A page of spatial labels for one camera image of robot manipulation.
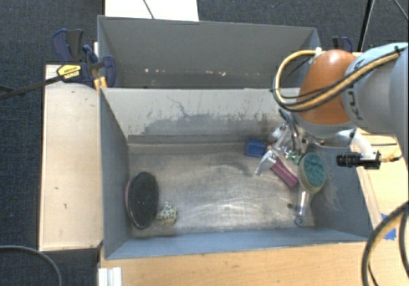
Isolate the black cylinder on white bracket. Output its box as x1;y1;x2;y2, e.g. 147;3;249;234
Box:
336;129;383;171

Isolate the green round brush metal handle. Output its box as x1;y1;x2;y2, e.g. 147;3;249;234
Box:
293;152;327;227

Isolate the blue block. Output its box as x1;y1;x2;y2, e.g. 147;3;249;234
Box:
243;138;268;159

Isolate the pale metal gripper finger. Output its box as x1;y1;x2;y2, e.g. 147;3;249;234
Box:
254;150;273;177
265;155;279;173

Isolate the purple flat block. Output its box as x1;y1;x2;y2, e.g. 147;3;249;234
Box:
270;158;300;189

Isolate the grey metal bin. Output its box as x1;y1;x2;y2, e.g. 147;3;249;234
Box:
96;15;375;261

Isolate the green spotted toy animal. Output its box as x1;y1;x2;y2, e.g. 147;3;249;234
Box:
156;201;179;226

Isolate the black round disc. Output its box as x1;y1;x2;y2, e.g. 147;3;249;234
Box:
125;171;160;230

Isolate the pale wood board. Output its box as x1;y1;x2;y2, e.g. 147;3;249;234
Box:
38;63;105;252

